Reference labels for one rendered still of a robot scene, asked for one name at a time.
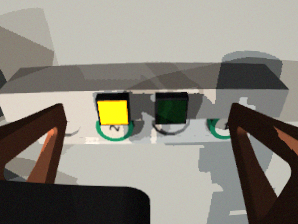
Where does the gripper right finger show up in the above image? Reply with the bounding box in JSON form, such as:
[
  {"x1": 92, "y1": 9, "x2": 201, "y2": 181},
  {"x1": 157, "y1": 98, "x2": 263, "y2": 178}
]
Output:
[{"x1": 228, "y1": 103, "x2": 298, "y2": 224}]

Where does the white tray with four round nests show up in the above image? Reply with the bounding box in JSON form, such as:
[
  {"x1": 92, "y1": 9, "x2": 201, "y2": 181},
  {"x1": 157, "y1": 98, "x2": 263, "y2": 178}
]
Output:
[{"x1": 0, "y1": 62, "x2": 289, "y2": 144}]

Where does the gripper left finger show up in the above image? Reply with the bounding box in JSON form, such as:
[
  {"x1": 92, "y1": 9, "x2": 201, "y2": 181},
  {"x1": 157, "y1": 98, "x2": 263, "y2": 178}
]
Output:
[{"x1": 0, "y1": 103, "x2": 67, "y2": 184}]

